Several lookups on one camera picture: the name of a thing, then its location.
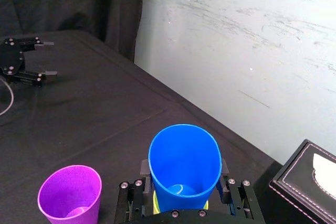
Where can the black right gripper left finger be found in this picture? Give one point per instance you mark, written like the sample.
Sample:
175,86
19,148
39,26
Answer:
131,200

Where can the black leather tissue box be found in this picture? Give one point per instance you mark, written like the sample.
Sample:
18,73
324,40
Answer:
302,192

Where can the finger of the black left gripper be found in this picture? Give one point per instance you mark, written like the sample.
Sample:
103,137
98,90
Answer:
31,77
29,43

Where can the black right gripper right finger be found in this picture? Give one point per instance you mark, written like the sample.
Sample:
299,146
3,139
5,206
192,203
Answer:
244,200

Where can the white tissue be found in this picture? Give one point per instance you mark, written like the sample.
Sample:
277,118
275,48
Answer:
325,174

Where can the blue plastic cup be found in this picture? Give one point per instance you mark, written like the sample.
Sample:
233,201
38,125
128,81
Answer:
185,166

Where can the dark curtain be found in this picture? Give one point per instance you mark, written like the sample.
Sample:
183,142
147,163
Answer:
65,1

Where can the purple plastic cup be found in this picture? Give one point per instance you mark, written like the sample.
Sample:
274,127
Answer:
70,195

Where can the yellow-green plastic cup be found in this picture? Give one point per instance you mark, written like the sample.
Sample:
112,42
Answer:
156,204

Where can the black table cloth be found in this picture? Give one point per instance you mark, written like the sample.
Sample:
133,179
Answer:
105,113

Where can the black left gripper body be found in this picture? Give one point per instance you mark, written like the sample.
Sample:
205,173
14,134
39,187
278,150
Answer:
10,57

